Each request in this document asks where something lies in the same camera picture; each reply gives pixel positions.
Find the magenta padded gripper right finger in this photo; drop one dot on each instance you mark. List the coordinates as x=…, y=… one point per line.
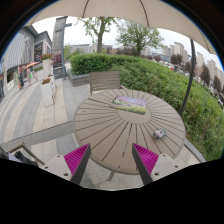
x=152, y=166

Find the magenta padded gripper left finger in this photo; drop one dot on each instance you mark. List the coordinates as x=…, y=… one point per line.
x=70, y=167

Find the grey computer mouse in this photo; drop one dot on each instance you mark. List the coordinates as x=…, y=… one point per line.
x=160, y=133

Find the lavender field mouse pad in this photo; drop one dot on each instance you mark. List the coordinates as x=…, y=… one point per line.
x=129, y=104

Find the round slatted wooden table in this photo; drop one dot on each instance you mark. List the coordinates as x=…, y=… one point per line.
x=111, y=132

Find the chair armrest at left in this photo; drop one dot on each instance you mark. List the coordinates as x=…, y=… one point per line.
x=20, y=153

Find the trimmed green hedge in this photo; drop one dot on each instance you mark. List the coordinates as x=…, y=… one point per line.
x=202, y=116

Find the near white planter box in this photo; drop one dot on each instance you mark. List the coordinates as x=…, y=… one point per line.
x=47, y=92

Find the white planter box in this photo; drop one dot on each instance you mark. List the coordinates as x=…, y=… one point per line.
x=47, y=92
x=46, y=61

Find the brown slatted patio chair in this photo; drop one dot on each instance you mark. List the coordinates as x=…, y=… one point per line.
x=104, y=80

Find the far white planter box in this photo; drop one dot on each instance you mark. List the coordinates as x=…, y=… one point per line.
x=46, y=61

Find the tall dark sign pylon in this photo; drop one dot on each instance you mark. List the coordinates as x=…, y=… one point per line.
x=58, y=47

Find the beige patio umbrella canopy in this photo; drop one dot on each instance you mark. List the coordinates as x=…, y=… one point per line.
x=151, y=13

